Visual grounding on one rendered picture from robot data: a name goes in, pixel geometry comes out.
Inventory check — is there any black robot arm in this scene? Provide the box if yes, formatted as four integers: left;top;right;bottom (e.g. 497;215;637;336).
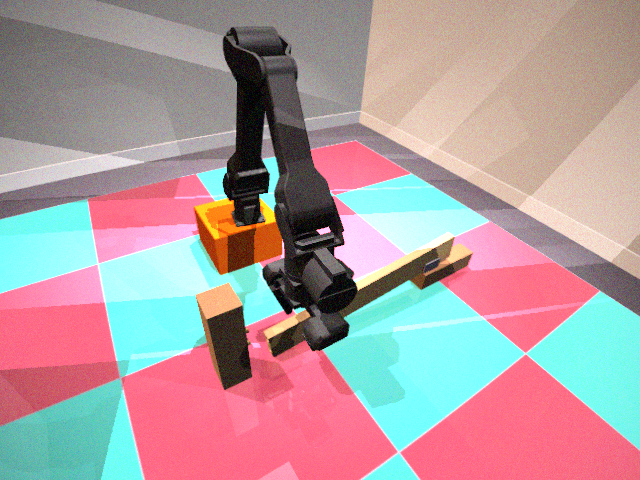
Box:
222;26;358;314

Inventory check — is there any long wooden rail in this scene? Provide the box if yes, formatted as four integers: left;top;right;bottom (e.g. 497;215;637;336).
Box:
264;232;455;358

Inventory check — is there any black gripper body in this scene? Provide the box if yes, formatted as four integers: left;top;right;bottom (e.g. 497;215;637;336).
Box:
262;258;350;351

